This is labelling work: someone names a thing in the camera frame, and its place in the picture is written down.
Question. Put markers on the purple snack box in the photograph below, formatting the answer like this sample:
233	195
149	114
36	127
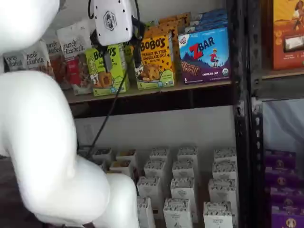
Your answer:
281	178
287	198
288	218
280	159

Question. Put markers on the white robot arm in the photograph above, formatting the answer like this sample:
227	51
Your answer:
35	130

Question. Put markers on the orange Bobo's peanut butter box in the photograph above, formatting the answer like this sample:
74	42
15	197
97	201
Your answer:
154	64
175	17
174	40

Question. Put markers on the blue Zbar chocolate chip box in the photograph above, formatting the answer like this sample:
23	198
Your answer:
209	25
204	57
212	14

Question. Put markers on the white Purely Elizabeth granola bag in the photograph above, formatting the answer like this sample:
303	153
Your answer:
14	61
35	57
76	47
55	59

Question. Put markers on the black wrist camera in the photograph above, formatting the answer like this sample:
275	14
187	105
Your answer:
137	27

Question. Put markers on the white carton with grey print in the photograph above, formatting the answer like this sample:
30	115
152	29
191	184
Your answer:
224	169
224	154
187	153
154	168
178	213
217	216
145	213
222	190
160	154
183	188
149	187
183	169

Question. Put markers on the large orange cereal box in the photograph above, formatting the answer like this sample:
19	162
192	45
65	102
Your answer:
285	59

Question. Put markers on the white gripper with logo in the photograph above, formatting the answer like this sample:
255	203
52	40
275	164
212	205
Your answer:
111	23

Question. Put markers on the dark grey metal shelf rack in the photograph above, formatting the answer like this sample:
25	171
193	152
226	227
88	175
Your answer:
257	123

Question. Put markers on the tan wooden shelf board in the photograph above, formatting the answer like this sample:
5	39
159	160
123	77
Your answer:
282	73
166	89

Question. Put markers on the black metal shelf rack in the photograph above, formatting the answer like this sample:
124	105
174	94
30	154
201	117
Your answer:
241	118

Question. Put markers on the green Bobo's apple pie box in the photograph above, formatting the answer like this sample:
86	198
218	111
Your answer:
118	83
149	25
128	51

